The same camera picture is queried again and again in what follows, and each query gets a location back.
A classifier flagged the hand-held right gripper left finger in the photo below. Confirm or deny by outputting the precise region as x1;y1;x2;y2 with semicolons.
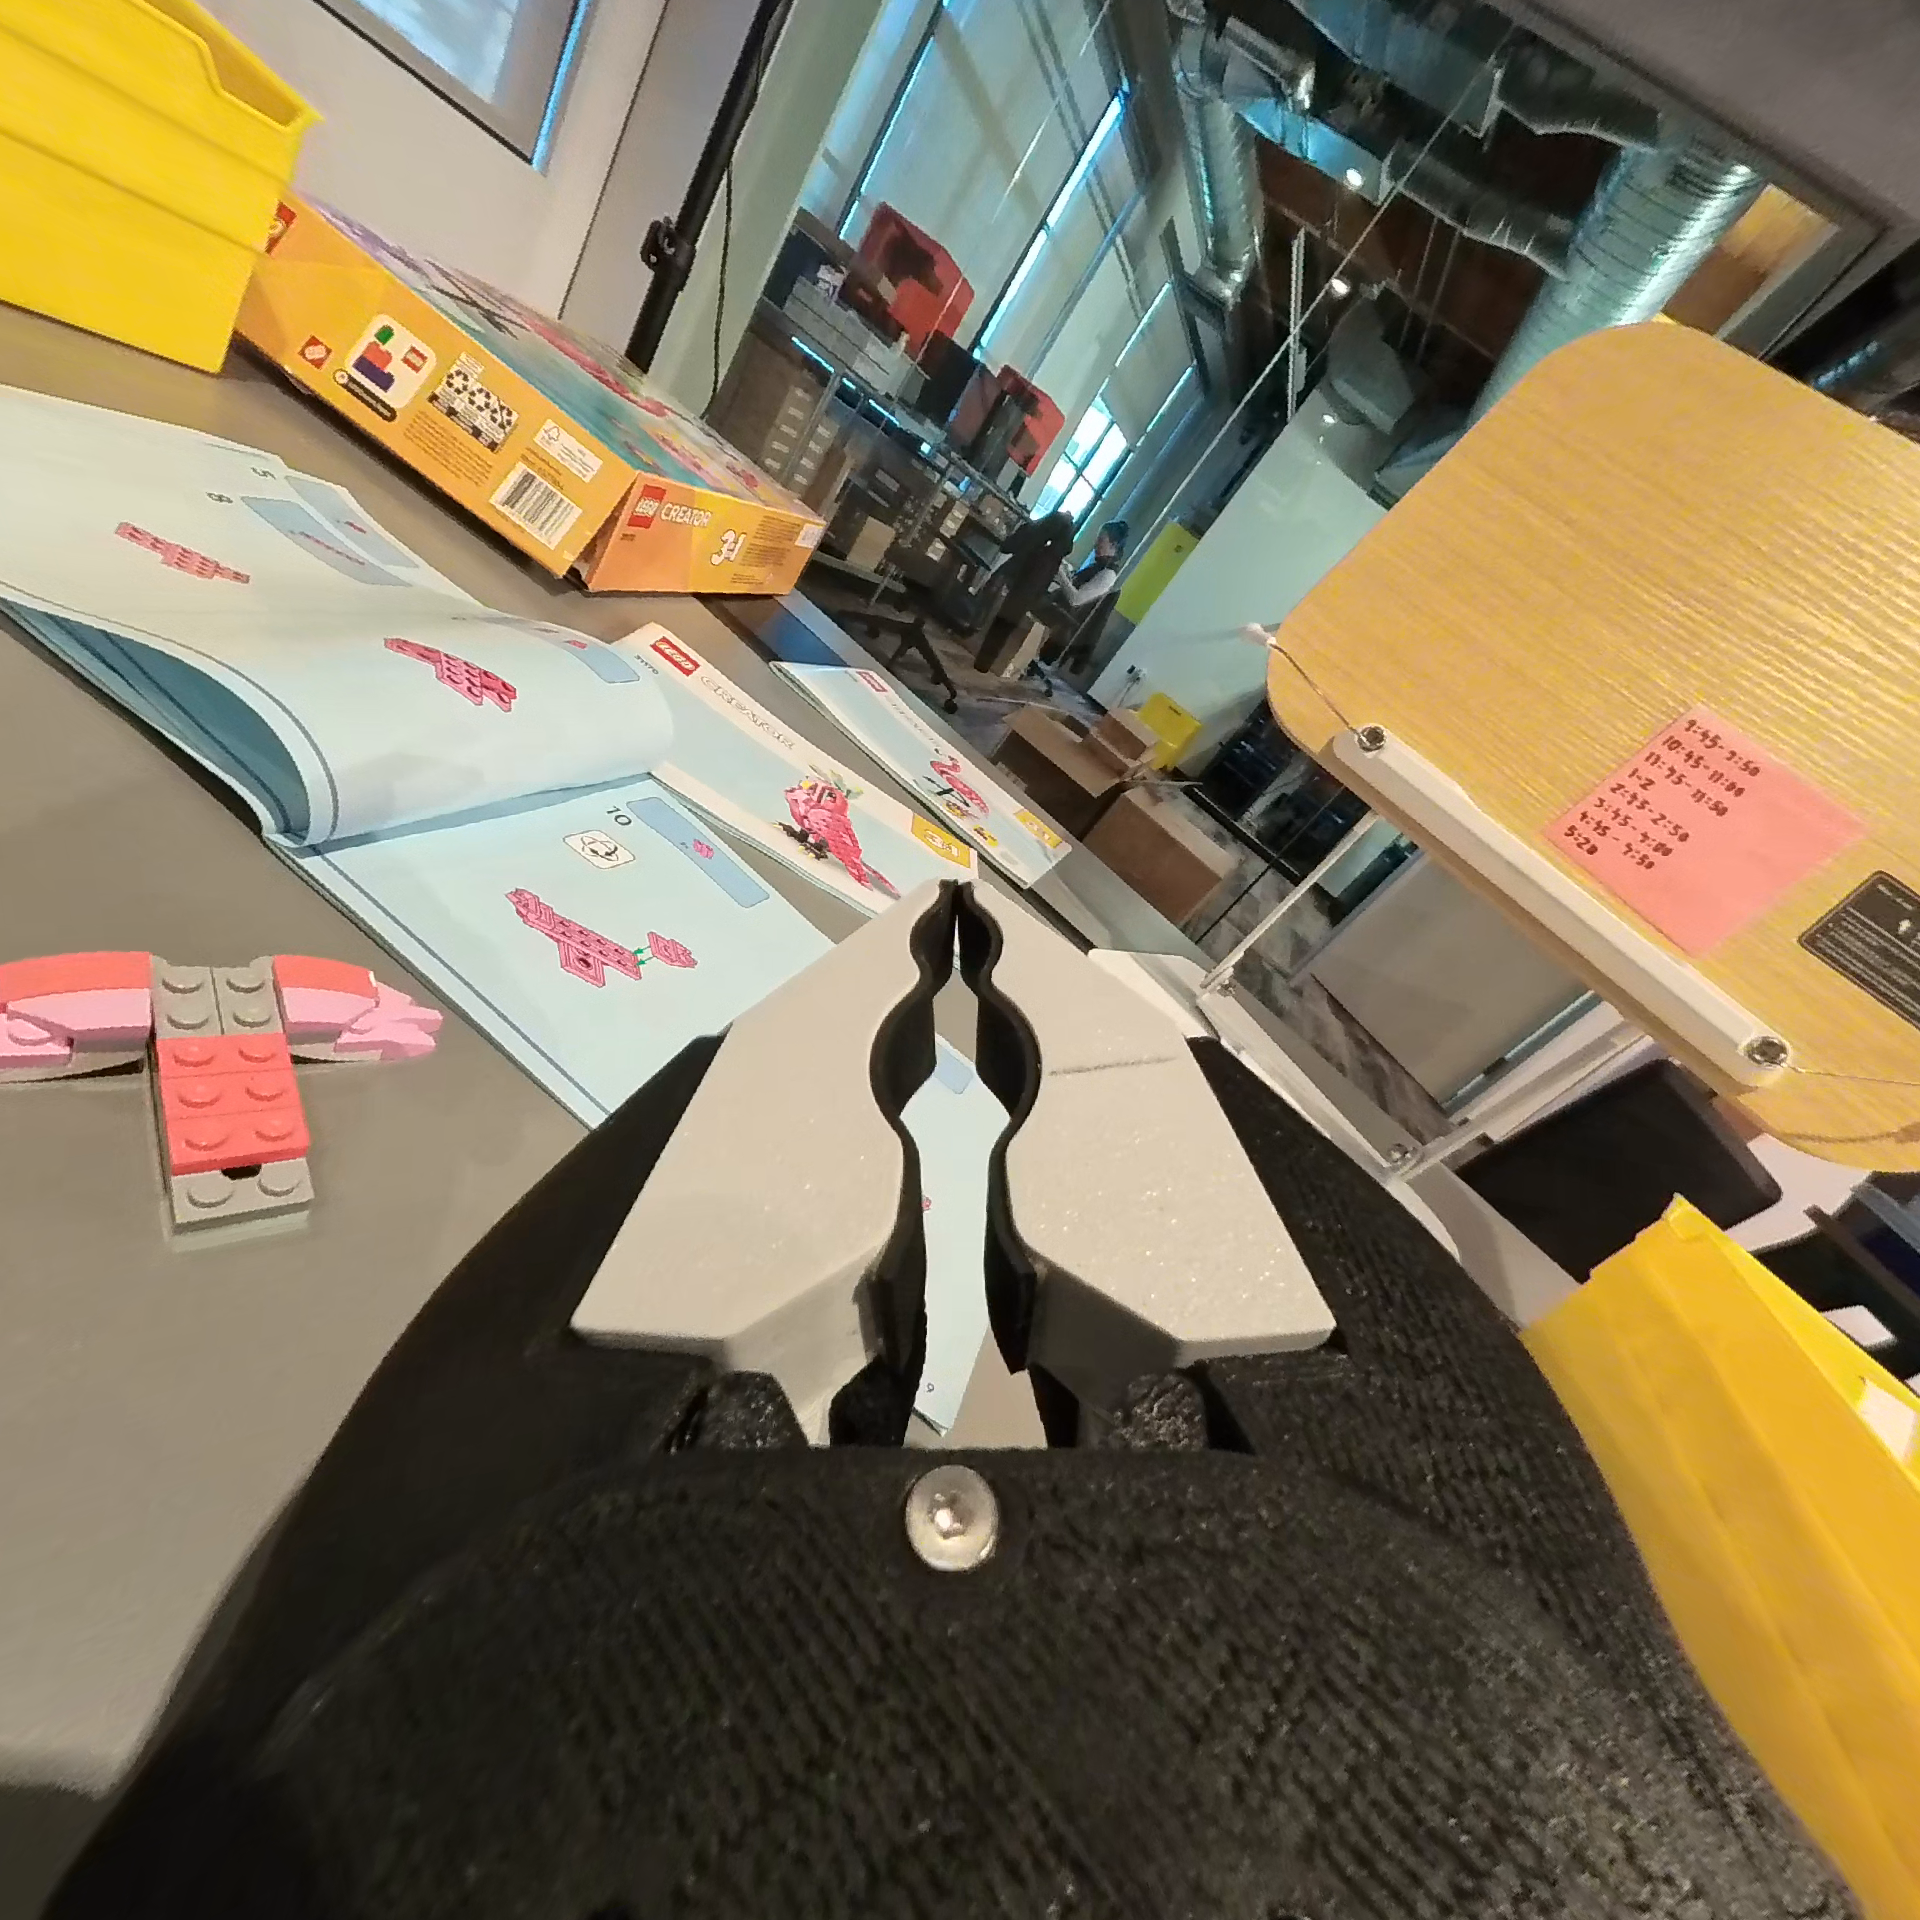
567;882;965;1446

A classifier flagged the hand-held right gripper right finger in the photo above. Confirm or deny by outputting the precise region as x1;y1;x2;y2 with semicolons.
957;902;1339;1446

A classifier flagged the pink red grey brick model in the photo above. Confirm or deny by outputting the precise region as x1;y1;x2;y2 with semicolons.
0;951;448;1238

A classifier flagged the yellow plastic bin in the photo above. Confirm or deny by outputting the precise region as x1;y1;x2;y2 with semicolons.
1520;1198;1920;1896
0;0;322;375

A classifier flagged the cardboard box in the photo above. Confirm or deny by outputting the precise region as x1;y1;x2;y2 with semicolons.
1088;780;1249;928

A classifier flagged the flamingo cover instruction booklet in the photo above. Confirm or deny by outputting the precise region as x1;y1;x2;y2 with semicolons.
769;660;1069;889

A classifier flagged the open instruction booklet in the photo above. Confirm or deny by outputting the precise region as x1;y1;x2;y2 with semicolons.
0;387;1025;1433

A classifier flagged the black office chair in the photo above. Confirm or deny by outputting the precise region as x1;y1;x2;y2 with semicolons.
972;511;1077;707

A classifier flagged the pink sticky note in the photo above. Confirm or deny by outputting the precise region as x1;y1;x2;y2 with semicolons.
1546;708;1865;955

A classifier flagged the wooden book stand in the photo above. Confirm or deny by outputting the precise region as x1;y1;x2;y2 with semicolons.
1079;323;1920;1321

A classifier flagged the red 3D printer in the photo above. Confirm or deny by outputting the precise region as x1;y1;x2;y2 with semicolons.
848;201;976;339
961;368;1067;466

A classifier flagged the orange toy brick box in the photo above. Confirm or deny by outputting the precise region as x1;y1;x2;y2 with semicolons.
239;195;832;600

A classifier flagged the black tripod stand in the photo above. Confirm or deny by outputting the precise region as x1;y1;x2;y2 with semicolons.
621;0;793;374

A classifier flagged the large window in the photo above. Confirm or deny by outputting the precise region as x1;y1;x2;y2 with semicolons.
322;0;601;162

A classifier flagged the metal ventilation duct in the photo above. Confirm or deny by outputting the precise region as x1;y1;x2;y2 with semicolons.
1119;0;1307;305

